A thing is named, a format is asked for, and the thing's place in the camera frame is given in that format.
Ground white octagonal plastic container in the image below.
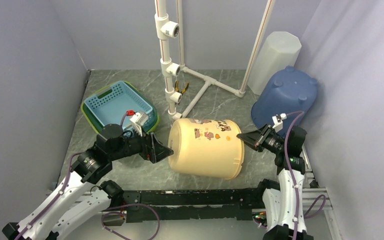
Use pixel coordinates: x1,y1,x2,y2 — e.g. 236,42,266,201
247,31,302,95

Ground green plastic tray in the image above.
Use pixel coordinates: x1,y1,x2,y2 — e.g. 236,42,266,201
80,80,161,135

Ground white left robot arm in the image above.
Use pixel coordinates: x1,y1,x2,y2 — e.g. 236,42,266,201
2,124,174,240

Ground cream yellow bucket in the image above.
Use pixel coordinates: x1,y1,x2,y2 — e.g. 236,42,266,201
167,118,245,180

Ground yellow handled pliers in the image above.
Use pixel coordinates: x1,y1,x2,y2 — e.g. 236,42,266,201
174,80,190,95

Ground black base bar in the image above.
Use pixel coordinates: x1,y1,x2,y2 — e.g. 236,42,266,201
107,186,269,223

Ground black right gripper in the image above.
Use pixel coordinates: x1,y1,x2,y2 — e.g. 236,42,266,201
236,124,286,155

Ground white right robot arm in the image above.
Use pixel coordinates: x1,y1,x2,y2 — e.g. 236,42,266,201
237,124,314,240

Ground blue and cream bucket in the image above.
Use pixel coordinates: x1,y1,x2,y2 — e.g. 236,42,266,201
251,66,319,136

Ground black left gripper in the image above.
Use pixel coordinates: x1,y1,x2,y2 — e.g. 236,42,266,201
109,123,174,162

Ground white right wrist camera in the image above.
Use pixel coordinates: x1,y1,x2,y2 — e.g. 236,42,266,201
272,113,287,133

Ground teal perforated plastic basket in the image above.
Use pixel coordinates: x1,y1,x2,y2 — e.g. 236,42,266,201
83,80,156,133

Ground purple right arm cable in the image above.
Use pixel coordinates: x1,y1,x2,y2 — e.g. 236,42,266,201
253,110,327,240

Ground white PVC pipe frame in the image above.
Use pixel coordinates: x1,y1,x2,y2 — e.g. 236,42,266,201
153,0,277,127

